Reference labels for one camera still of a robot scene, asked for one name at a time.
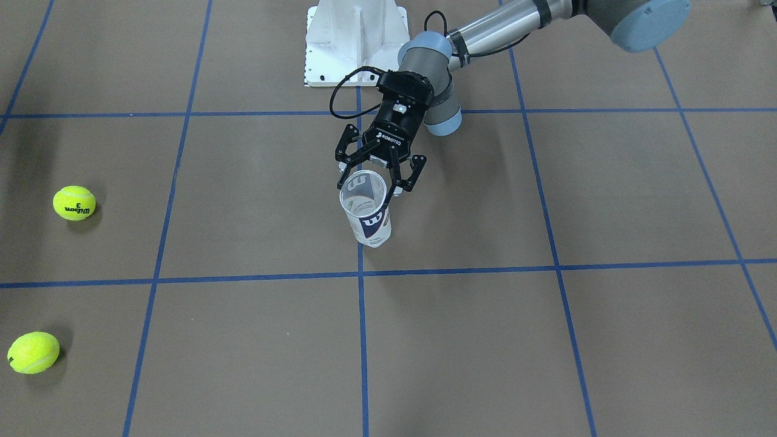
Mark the yellow Wilson tennis ball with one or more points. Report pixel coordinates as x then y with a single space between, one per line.
74 203

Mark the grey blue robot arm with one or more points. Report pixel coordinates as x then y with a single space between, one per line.
634 26

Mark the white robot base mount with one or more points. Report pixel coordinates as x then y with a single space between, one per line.
344 35

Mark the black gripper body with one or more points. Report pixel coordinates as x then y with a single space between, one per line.
393 128

